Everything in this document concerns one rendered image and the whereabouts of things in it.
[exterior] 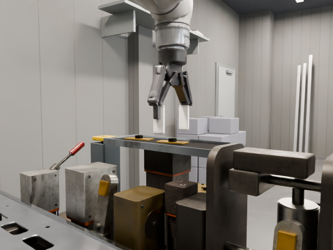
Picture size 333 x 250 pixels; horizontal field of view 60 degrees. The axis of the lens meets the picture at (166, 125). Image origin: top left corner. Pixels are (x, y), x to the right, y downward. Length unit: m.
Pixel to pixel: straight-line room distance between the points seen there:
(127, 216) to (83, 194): 0.15
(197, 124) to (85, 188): 3.59
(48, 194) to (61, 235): 0.32
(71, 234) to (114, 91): 3.03
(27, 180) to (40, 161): 2.04
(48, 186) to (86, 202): 0.27
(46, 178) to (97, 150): 0.17
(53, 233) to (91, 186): 0.12
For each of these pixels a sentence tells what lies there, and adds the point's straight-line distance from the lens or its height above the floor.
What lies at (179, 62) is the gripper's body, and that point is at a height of 1.37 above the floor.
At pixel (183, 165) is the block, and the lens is 0.75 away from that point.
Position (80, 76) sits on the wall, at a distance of 3.23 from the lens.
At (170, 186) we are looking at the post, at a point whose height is 1.10.
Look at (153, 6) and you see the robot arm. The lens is 0.66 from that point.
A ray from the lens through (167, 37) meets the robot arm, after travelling 0.74.
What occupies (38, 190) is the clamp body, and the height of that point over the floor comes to 1.01.
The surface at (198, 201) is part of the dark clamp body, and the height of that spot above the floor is 1.08.
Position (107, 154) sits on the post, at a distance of 0.92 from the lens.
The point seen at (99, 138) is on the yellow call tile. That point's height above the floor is 1.16.
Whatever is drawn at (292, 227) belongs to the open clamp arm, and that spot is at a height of 1.10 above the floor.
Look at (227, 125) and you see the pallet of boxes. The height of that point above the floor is 0.96.
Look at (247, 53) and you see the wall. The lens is 7.60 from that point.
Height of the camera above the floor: 1.26
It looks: 4 degrees down
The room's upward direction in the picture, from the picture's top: straight up
